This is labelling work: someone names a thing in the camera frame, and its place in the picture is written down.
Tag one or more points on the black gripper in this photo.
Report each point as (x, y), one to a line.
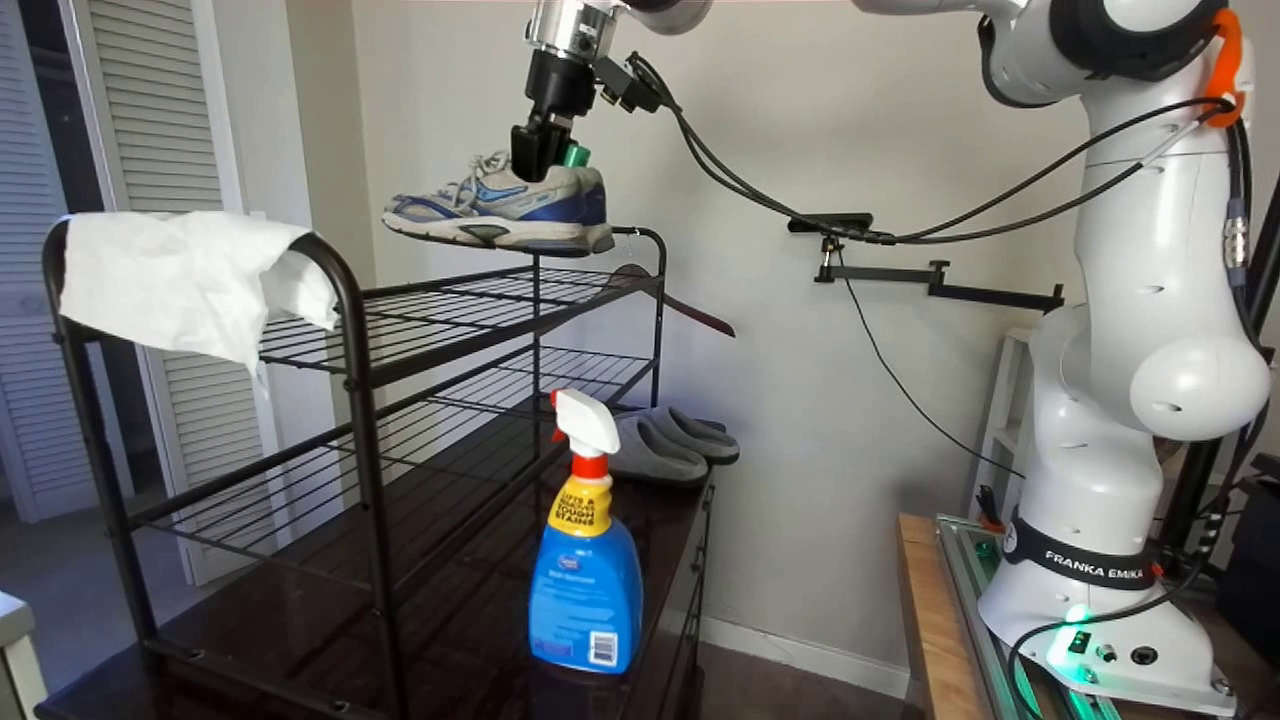
(567, 88)

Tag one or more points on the small green bottle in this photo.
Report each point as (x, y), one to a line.
(579, 156)

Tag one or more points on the grey blue sneaker front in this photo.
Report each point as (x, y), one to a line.
(488, 204)

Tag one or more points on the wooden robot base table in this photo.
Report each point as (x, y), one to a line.
(957, 670)

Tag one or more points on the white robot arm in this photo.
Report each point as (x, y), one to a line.
(1159, 348)

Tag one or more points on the black metal shoe rack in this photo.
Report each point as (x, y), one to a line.
(417, 371)

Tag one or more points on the white cloth on rack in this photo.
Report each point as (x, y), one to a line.
(191, 282)

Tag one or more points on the blue spray bottle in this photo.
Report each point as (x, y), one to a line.
(586, 600)

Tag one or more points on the grey slipper near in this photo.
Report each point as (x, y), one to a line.
(650, 457)

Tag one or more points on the grey slipper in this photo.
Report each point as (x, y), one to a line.
(650, 457)
(715, 441)

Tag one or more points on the grey slipper far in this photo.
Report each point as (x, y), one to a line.
(715, 441)

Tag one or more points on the white louvered door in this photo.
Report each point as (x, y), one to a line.
(152, 124)

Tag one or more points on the dark wooden dresser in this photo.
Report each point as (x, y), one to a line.
(296, 638)

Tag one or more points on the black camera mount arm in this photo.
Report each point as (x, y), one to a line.
(832, 231)

